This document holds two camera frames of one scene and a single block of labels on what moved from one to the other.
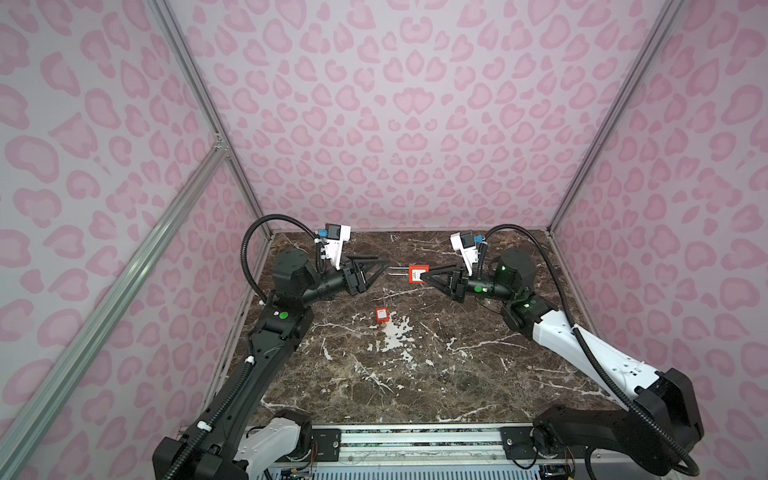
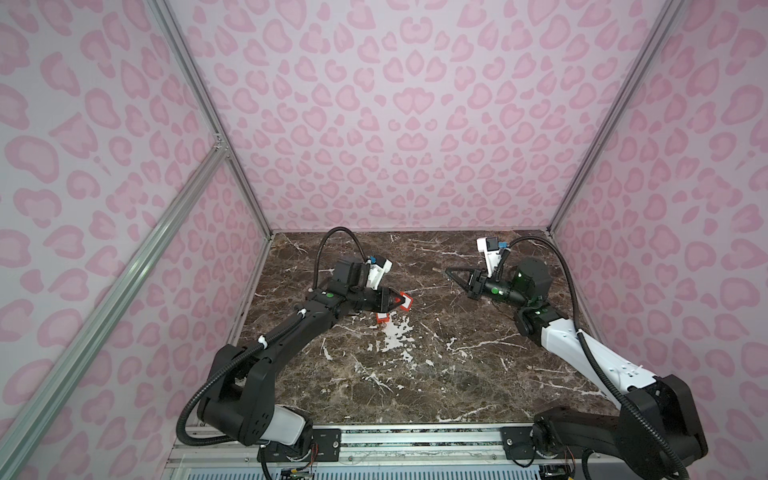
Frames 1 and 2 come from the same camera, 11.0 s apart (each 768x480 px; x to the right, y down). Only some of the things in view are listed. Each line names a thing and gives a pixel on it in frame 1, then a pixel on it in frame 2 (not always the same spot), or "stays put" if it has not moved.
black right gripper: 459,281 to 472,288
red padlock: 382,315 stays put
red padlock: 414,272 to 407,303
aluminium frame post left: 171,26 stays put
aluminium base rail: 446,447 stays put
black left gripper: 355,281 to 383,303
